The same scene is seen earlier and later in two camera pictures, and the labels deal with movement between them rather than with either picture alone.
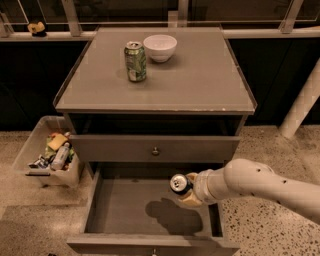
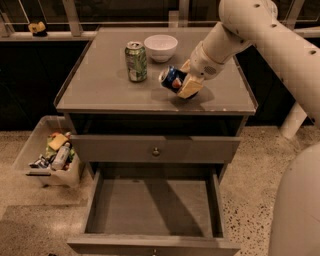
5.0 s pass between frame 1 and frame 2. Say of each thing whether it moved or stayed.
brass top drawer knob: stayed
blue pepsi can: moved
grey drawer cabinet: stayed
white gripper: moved
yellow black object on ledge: stayed
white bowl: stayed
